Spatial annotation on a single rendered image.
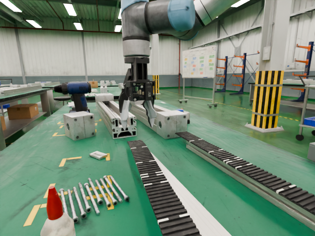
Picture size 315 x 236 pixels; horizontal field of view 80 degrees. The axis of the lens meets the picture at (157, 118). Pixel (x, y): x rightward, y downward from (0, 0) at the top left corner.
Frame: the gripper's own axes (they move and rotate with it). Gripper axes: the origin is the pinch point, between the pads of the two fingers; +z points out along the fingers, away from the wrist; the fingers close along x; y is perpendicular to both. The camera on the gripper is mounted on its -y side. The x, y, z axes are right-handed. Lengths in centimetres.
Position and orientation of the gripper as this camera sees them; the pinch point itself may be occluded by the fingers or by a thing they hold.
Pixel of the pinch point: (138, 124)
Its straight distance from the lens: 59.5
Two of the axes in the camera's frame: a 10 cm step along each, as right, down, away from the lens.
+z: 0.2, 9.8, 2.2
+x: 9.3, -1.0, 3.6
